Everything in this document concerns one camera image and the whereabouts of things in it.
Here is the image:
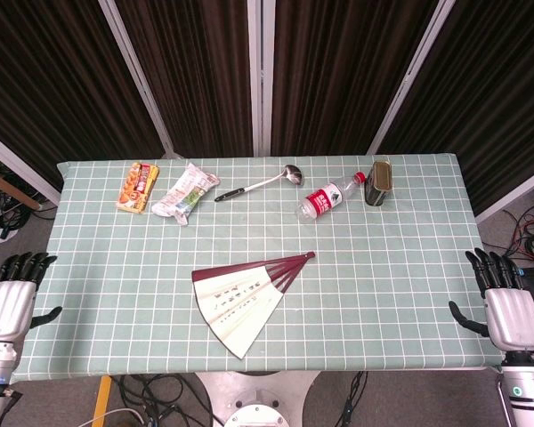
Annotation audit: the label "steel ladle black handle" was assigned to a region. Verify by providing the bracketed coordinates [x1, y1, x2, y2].
[214, 164, 304, 204]

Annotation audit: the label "paper folding fan maroon ribs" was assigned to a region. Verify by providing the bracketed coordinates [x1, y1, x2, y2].
[190, 251, 317, 359]

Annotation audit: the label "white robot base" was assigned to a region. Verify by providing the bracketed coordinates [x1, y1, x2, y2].
[194, 370, 322, 427]

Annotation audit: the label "green checked tablecloth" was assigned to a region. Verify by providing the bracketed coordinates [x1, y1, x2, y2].
[12, 152, 505, 383]

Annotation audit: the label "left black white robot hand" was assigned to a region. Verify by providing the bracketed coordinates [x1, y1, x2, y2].
[0, 251, 64, 344]

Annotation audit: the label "brown wooden plank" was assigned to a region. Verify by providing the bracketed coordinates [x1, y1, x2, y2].
[0, 165, 42, 211]

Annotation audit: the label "clear bottle red label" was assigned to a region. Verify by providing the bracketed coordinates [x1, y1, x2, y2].
[296, 171, 367, 222]

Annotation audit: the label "dark curtain partition panel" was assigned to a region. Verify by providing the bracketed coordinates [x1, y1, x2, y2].
[98, 0, 268, 159]
[367, 0, 534, 224]
[247, 0, 457, 157]
[0, 0, 175, 206]

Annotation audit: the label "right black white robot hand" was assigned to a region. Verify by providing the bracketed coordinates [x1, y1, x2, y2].
[448, 247, 534, 353]

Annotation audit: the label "white crumpled snack bag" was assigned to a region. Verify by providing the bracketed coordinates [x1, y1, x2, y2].
[150, 162, 222, 228]

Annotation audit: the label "orange snack box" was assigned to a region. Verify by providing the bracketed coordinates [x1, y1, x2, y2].
[115, 161, 160, 215]

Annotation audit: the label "dark green gold tin can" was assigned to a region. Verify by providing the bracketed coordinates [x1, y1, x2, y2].
[363, 160, 393, 208]

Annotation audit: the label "white floor cable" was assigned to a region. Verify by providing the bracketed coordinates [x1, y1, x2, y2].
[92, 407, 149, 427]

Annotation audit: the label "black floor cable bundle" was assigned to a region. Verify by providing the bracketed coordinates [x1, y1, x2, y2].
[109, 373, 217, 427]
[500, 184, 534, 273]
[0, 150, 57, 244]

